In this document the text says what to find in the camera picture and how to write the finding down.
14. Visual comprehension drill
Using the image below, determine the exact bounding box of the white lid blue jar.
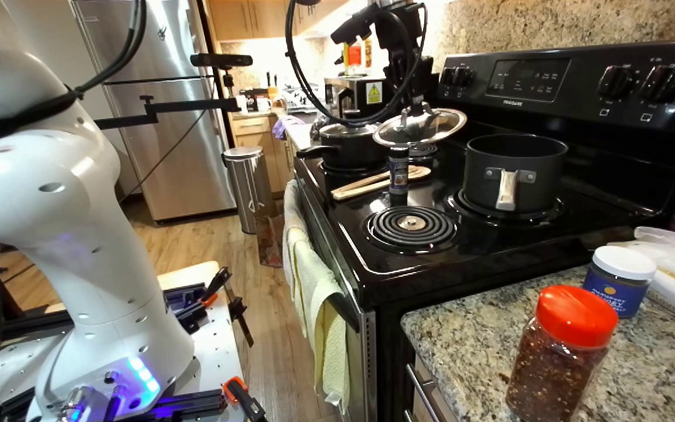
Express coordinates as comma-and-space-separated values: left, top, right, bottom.
581, 245, 658, 319

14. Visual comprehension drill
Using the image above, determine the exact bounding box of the counter drawer front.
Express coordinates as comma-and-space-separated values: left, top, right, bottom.
398, 350, 464, 422

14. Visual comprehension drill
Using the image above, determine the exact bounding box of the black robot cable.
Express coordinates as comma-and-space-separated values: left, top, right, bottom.
0, 0, 430, 422

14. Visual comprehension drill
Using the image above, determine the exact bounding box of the blue label spice bottle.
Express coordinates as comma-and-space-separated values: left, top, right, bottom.
388, 143, 413, 200

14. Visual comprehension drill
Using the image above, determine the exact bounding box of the wooden upper cabinet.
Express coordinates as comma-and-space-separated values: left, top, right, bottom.
204, 0, 333, 42

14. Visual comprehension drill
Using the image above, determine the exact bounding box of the coil stove burner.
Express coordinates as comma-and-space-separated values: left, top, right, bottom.
453, 185, 568, 234
363, 204, 461, 258

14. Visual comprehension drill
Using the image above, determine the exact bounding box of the orange lid chili jar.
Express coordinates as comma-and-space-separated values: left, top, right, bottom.
507, 284, 621, 422

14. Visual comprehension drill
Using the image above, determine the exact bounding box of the white robot mounting table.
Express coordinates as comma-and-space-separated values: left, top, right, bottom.
0, 258, 249, 422

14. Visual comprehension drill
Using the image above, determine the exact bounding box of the pale yellow towel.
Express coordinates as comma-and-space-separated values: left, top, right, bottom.
280, 179, 355, 417

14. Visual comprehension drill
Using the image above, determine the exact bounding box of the black countertop appliance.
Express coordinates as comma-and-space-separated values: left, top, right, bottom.
323, 73, 442, 119

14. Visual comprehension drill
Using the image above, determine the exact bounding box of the black electric stove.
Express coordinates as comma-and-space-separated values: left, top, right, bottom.
294, 40, 675, 422

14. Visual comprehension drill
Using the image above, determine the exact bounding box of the wooden base cabinet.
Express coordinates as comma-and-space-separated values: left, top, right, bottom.
228, 111, 294, 198

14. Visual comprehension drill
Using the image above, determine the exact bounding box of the glass pot lid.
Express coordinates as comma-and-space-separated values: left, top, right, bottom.
370, 103, 472, 152

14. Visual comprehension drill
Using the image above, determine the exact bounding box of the orange handled tool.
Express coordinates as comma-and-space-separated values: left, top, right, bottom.
221, 375, 269, 422

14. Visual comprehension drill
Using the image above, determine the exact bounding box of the stainless steel refrigerator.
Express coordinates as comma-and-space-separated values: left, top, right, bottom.
71, 0, 240, 226

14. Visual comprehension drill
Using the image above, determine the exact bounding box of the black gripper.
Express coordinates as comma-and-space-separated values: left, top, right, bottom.
374, 0, 431, 108

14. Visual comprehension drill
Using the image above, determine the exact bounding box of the dish rack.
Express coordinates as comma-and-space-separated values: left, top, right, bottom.
281, 80, 327, 115

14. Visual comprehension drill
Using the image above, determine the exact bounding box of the stainless steel trash can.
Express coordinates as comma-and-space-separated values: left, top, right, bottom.
221, 146, 267, 237

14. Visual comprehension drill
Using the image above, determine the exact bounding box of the orange bottle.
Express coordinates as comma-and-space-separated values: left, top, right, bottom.
343, 40, 365, 71

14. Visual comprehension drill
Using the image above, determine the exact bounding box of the dark grey open pot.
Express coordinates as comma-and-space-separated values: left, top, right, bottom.
460, 129, 572, 217

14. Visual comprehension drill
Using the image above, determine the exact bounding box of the black pot with lid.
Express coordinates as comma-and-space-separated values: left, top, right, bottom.
299, 108, 392, 179

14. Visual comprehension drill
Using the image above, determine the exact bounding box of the black camera stand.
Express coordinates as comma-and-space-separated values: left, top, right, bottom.
95, 53, 256, 134

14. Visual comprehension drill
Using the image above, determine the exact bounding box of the black clamp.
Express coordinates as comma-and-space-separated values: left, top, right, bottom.
225, 293, 258, 350
159, 268, 235, 323

